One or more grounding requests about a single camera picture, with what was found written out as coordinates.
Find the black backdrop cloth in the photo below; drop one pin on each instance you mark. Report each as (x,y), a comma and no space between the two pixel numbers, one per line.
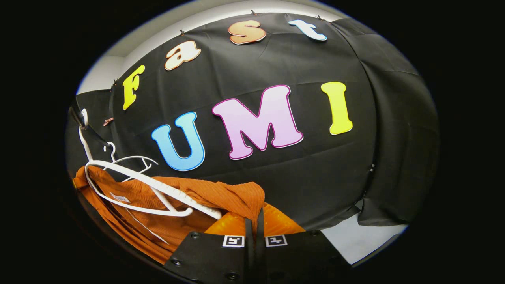
(315,177)

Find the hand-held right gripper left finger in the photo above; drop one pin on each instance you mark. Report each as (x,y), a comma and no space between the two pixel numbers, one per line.
(249,256)

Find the orange jacket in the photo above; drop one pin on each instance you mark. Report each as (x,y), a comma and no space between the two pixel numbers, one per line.
(221,197)

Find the white clothes hanger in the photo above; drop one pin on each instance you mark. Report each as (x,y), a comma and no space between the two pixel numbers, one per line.
(158,185)
(134,157)

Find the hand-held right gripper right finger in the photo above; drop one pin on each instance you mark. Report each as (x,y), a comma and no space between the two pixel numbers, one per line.
(260,256)

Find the black clothes rack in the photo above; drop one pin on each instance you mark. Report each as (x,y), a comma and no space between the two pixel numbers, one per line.
(92,132)

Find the copper clip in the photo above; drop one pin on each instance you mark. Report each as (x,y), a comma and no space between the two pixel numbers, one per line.
(108,122)

